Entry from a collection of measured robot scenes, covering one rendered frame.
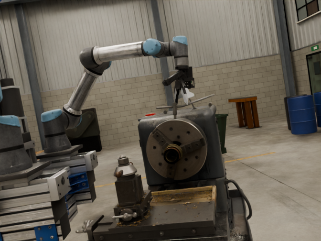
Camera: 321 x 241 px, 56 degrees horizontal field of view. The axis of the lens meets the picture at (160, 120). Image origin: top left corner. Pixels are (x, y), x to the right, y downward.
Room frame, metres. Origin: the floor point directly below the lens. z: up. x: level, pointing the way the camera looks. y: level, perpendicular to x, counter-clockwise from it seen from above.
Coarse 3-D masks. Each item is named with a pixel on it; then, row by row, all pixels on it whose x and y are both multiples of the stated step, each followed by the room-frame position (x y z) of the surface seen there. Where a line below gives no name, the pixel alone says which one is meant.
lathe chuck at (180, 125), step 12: (168, 120) 1.54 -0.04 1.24; (180, 120) 1.52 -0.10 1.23; (168, 132) 1.54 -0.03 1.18; (180, 132) 1.52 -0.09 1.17; (192, 132) 1.51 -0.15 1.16; (156, 144) 1.55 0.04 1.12; (156, 156) 1.56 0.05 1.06; (192, 156) 1.52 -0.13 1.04; (204, 156) 1.50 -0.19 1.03; (156, 168) 1.56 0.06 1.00; (180, 168) 1.53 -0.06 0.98; (192, 168) 1.52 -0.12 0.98
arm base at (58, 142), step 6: (60, 132) 1.69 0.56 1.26; (48, 138) 1.67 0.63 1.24; (54, 138) 1.67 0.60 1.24; (60, 138) 1.68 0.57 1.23; (66, 138) 1.72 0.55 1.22; (48, 144) 1.66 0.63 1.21; (54, 144) 1.66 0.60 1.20; (60, 144) 1.67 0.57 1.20; (66, 144) 1.69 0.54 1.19; (48, 150) 1.66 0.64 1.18; (54, 150) 1.65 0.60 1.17; (60, 150) 1.66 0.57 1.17
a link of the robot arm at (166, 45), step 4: (164, 44) 1.55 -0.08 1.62; (168, 44) 1.57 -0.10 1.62; (168, 48) 1.57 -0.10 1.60; (164, 52) 1.55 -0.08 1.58; (168, 52) 1.57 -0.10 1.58; (152, 56) 1.62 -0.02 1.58; (156, 56) 1.61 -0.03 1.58; (160, 56) 1.58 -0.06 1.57; (164, 56) 1.60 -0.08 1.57; (168, 56) 1.61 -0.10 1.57
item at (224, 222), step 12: (216, 216) 1.00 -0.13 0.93; (216, 228) 0.91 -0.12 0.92; (228, 228) 0.96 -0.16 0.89; (132, 240) 0.92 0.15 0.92; (144, 240) 0.91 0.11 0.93; (156, 240) 0.90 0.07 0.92; (168, 240) 0.88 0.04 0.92; (180, 240) 0.88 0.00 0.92; (192, 240) 0.87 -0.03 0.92; (204, 240) 0.86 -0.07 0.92; (216, 240) 0.85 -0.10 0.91; (228, 240) 0.87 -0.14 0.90
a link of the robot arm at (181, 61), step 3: (180, 57) 1.55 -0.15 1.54; (183, 57) 1.55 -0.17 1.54; (186, 57) 1.55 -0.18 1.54; (174, 60) 1.57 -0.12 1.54; (177, 60) 1.55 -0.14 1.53; (180, 60) 1.55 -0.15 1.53; (183, 60) 1.55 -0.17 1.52; (186, 60) 1.55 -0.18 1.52; (174, 63) 1.58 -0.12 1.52; (177, 63) 1.55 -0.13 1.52; (180, 63) 1.55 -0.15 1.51; (183, 63) 1.55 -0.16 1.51; (186, 63) 1.55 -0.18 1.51
